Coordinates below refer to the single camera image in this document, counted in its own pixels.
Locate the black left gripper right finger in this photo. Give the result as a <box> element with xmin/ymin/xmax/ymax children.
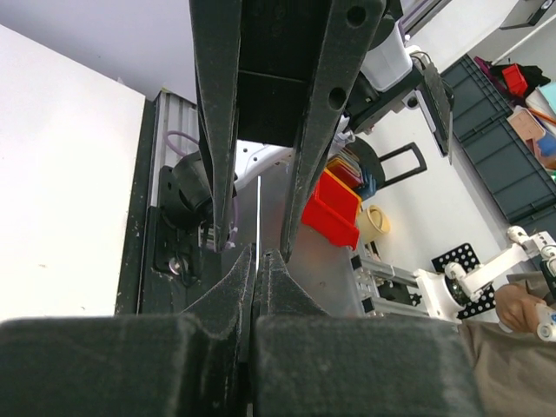
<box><xmin>254</xmin><ymin>250</ymin><xmax>484</xmax><ymax>416</ymax></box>

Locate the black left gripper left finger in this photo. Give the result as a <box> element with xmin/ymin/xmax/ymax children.
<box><xmin>1</xmin><ymin>248</ymin><xmax>255</xmax><ymax>416</ymax></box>

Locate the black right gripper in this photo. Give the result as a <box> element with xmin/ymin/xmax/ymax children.
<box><xmin>189</xmin><ymin>1</ymin><xmax>385</xmax><ymax>262</ymax></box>

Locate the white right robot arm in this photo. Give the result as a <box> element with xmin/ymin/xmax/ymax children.
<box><xmin>189</xmin><ymin>1</ymin><xmax>387</xmax><ymax>259</ymax></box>

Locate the person hand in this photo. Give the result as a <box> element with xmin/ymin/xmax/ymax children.
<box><xmin>494</xmin><ymin>284</ymin><xmax>545</xmax><ymax>334</ymax></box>

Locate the beige cup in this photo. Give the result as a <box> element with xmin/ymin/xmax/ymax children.
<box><xmin>356</xmin><ymin>205</ymin><xmax>391</xmax><ymax>244</ymax></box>

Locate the red plastic bin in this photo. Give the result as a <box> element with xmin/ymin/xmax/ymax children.
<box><xmin>301</xmin><ymin>169</ymin><xmax>361</xmax><ymax>250</ymax></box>

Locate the dark grey storage crate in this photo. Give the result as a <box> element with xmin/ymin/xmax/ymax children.
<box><xmin>442</xmin><ymin>55</ymin><xmax>555</xmax><ymax>222</ymax></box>

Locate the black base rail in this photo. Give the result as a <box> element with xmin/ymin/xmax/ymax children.
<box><xmin>115</xmin><ymin>91</ymin><xmax>222</xmax><ymax>315</ymax></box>

